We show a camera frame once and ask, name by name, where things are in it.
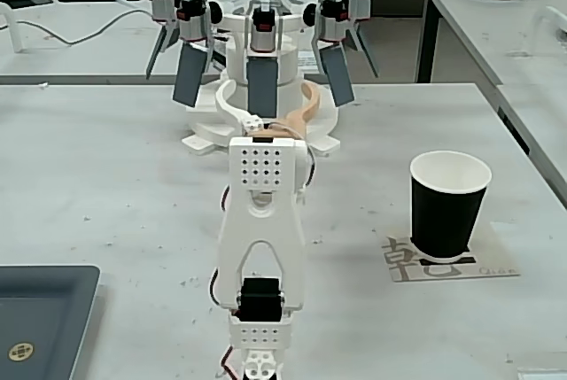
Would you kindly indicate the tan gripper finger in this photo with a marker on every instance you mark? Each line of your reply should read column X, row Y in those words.
column 288, row 123

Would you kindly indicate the white carousel machine body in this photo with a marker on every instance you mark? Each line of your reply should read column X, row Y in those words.
column 292, row 65

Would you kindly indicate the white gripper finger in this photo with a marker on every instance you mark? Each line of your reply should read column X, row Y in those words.
column 250, row 122

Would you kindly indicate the black table leg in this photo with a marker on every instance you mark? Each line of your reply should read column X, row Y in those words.
column 429, row 39

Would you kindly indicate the small printed label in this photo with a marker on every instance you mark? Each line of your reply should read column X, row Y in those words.
column 308, row 60

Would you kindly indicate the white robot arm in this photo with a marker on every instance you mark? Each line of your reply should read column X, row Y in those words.
column 261, row 220

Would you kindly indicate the grey hanging plate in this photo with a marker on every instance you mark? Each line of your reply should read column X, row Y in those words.
column 262, row 87
column 337, row 74
column 188, row 74

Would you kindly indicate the black paper cup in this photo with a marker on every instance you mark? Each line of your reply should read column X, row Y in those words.
column 445, row 216

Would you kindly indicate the printed paper mat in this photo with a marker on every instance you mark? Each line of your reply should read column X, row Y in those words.
column 487, row 265

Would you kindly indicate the thin dark hanging plate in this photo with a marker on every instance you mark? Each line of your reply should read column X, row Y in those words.
column 157, row 52
column 365, row 50

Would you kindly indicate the white plastic stand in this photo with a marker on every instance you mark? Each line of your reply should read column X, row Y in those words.
column 15, row 28
column 553, row 17

